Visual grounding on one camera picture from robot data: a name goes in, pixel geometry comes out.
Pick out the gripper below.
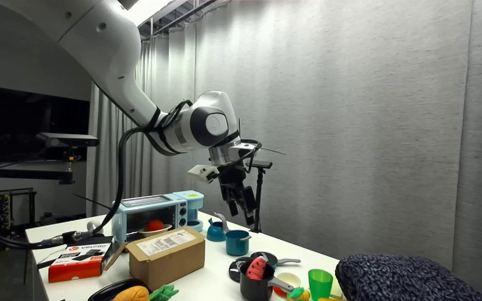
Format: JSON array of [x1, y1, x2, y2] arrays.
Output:
[[217, 165, 259, 227]]

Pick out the watermelon plushie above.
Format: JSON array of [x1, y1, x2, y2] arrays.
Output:
[[246, 257, 268, 281]]

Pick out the white and red bowl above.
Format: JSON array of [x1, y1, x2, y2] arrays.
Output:
[[272, 272, 302, 298]]

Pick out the green plushie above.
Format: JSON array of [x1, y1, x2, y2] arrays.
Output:
[[149, 284, 179, 301]]

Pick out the yellow plushie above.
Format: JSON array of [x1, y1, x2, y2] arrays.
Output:
[[113, 286, 150, 301]]

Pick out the black bowl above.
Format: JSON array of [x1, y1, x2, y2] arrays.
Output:
[[87, 278, 152, 301]]

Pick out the blue toy kettle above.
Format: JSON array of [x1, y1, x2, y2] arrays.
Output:
[[206, 212, 230, 242]]

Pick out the teal toy pot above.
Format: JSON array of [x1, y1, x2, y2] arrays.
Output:
[[225, 230, 252, 256]]

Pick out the blue toy coffee maker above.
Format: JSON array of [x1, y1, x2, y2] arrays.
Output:
[[173, 190, 205, 232]]

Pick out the black toy frying pan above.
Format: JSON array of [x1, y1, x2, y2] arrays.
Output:
[[228, 251, 301, 283]]

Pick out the blue toy toaster oven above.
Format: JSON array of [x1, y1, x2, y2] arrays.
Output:
[[111, 194, 190, 245]]

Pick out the white plate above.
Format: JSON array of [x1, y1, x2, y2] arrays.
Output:
[[138, 224, 173, 238]]

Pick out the black toy saucepan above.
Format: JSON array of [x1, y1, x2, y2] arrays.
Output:
[[239, 261, 295, 301]]

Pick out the cardboard box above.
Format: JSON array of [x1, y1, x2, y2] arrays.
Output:
[[115, 227, 206, 291]]

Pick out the green and yellow toy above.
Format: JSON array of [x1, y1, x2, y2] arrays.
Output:
[[287, 287, 311, 301]]

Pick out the green plastic cup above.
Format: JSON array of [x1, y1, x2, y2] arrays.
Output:
[[308, 268, 334, 301]]

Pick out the grey curtain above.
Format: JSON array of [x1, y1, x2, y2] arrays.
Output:
[[85, 33, 196, 218]]

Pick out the orange and black box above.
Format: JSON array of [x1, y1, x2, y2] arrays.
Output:
[[48, 242, 114, 283]]

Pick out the dark patterned cloth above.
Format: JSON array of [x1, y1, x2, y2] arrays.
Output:
[[335, 255, 482, 301]]

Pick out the black metal rack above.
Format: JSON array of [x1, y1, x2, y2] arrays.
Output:
[[0, 188, 37, 253]]

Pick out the camera on tripod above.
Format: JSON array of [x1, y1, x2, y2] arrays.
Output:
[[245, 161, 273, 233]]

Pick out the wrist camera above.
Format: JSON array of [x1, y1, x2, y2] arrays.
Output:
[[188, 164, 220, 184]]

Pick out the white cable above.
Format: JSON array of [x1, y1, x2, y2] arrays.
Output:
[[85, 219, 104, 235]]

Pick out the camera on mount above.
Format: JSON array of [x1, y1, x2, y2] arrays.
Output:
[[0, 133, 100, 191]]

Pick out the black wall monitor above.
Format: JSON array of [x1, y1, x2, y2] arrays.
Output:
[[0, 85, 91, 165]]

